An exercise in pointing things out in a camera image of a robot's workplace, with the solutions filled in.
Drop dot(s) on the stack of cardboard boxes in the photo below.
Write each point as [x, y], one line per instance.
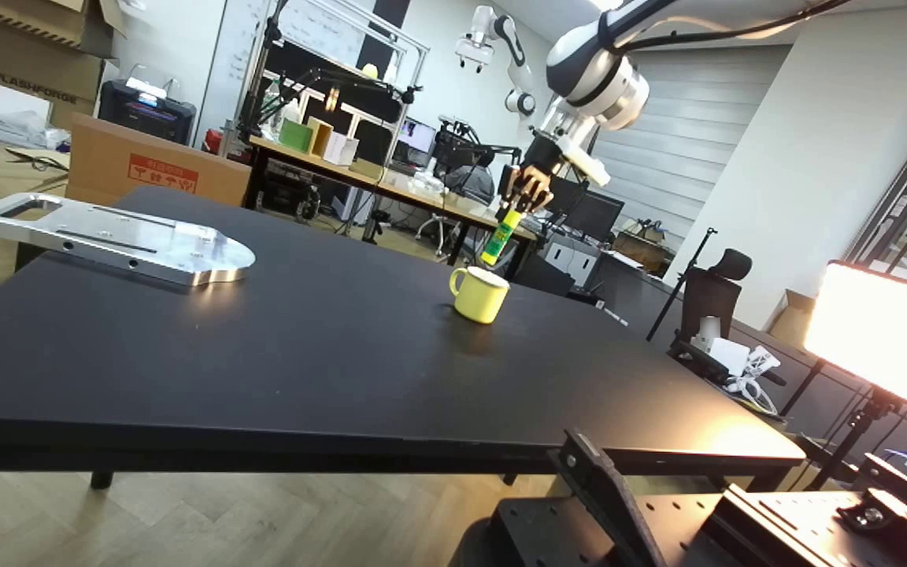
[28, 55]

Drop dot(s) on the green box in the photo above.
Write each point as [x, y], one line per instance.
[294, 135]

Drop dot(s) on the silver metal plate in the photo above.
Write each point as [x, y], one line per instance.
[131, 244]

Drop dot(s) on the white marker pen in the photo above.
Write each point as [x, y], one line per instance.
[612, 315]

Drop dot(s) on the brown cardboard box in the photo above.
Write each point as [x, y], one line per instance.
[146, 161]

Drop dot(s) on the black 3D printer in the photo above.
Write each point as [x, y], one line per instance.
[146, 114]

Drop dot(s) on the green yellow glue stick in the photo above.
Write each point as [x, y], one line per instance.
[499, 238]

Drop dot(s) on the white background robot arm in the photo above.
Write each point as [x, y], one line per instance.
[510, 47]

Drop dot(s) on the yellow mug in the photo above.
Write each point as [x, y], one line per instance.
[481, 295]

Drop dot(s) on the black office chair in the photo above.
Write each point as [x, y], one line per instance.
[709, 303]

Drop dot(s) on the wooden box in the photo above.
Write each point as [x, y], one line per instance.
[319, 136]

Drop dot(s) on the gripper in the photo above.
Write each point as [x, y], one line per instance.
[546, 153]

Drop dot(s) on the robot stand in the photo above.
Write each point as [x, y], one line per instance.
[776, 528]

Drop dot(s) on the small cardboard box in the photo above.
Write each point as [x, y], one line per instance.
[792, 319]

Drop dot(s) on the monitor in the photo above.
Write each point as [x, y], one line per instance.
[416, 140]

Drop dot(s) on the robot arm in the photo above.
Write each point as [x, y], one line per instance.
[595, 75]

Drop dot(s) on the heap of white gear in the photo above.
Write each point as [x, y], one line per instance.
[741, 366]

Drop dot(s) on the row of monitors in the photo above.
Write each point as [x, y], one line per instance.
[591, 213]

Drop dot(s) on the aluminium frame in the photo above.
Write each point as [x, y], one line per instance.
[359, 47]

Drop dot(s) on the grey roller shutter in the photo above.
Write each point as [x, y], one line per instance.
[682, 142]

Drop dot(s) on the light panel on stand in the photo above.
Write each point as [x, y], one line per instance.
[886, 339]

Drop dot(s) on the wooden top table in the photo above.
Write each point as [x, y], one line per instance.
[390, 185]

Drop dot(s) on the white box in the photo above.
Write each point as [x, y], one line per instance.
[341, 149]

